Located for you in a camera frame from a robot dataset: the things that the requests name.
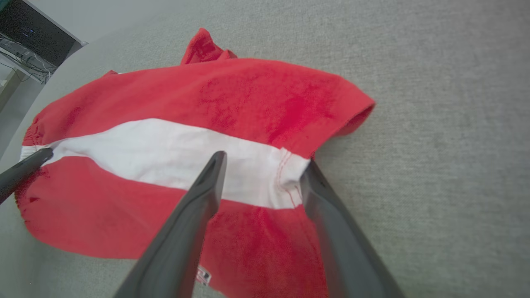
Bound grey fabric sofa seat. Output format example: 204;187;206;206
0;0;530;298

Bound grey tangled cables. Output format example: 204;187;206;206
0;35;56;83

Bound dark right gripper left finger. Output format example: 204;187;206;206
114;151;227;298

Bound black screen panel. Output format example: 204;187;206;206
0;0;85;67

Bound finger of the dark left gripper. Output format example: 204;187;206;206
0;148;53;203

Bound red shorts with white stripe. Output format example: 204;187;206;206
14;28;376;298

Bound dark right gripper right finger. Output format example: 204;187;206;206
299;159;404;298

